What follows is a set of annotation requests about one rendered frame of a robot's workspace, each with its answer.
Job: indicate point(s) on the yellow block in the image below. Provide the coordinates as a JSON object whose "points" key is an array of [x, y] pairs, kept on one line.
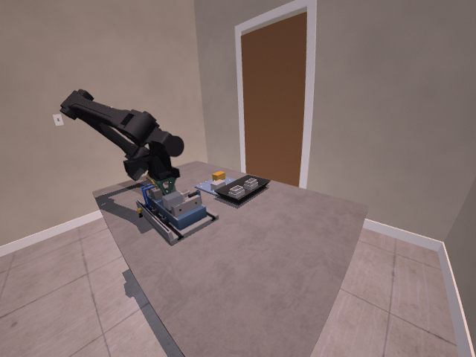
{"points": [[218, 175]]}

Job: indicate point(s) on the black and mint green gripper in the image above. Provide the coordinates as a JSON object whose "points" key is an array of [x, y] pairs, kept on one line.
{"points": [[170, 176]]}

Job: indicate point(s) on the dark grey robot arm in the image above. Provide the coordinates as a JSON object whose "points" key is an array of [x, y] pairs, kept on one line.
{"points": [[136, 126]]}

